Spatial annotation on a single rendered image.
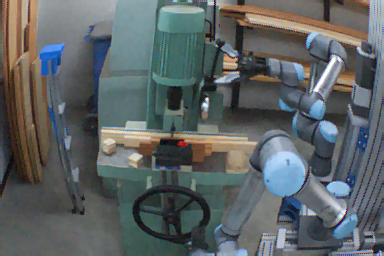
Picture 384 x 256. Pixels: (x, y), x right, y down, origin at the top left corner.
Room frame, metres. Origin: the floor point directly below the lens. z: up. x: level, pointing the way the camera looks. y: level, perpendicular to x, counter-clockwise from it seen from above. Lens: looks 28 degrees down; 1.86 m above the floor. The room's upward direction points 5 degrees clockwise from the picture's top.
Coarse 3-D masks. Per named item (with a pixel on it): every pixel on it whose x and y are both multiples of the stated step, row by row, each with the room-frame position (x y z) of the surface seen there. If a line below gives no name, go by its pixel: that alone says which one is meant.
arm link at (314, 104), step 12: (336, 48) 1.71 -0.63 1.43; (336, 60) 1.65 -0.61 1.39; (324, 72) 1.60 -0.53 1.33; (336, 72) 1.60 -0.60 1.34; (324, 84) 1.53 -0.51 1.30; (312, 96) 1.48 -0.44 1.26; (324, 96) 1.49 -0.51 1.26; (300, 108) 1.47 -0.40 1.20; (312, 108) 1.43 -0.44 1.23; (324, 108) 1.45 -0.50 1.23
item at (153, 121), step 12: (204, 0) 1.83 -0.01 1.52; (156, 12) 1.82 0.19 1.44; (156, 24) 1.82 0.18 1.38; (204, 24) 1.83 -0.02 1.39; (156, 36) 1.82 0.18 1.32; (204, 36) 1.83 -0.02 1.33; (204, 48) 1.84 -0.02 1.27; (192, 96) 1.83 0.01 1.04; (192, 108) 1.83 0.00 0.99; (156, 120) 1.82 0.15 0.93; (192, 120) 1.83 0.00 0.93
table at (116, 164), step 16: (112, 160) 1.50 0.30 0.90; (128, 160) 1.52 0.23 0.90; (144, 160) 1.53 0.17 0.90; (208, 160) 1.58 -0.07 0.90; (224, 160) 1.59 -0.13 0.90; (112, 176) 1.46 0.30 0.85; (128, 176) 1.47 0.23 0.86; (144, 176) 1.47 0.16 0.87; (192, 176) 1.48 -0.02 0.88; (208, 176) 1.49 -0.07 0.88; (224, 176) 1.49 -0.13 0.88; (240, 176) 1.50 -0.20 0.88
